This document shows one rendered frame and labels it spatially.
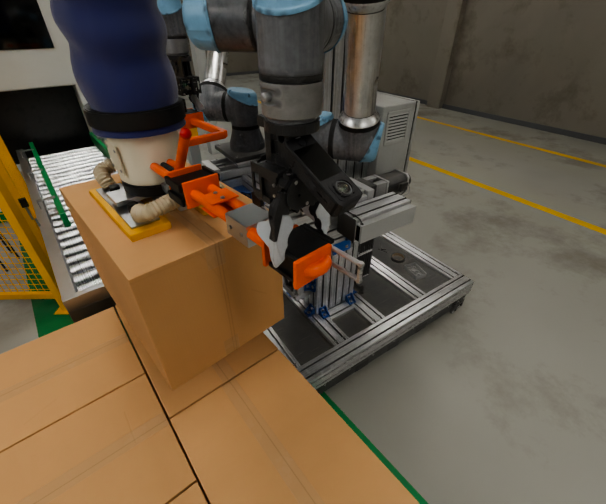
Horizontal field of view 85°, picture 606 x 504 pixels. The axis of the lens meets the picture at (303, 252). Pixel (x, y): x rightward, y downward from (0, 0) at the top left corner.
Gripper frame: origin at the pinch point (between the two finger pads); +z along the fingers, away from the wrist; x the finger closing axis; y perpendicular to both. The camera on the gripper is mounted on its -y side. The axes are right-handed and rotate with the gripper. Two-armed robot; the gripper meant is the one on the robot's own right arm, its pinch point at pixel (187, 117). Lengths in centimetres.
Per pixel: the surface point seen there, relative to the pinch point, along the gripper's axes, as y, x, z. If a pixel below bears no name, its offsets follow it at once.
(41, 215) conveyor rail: -98, -53, 60
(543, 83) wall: -46, 609, 55
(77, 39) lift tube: 36, -35, -26
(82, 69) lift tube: 33, -35, -21
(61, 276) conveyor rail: -29, -57, 61
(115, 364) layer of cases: 28, -55, 66
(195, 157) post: -60, 26, 36
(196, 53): -279, 149, 2
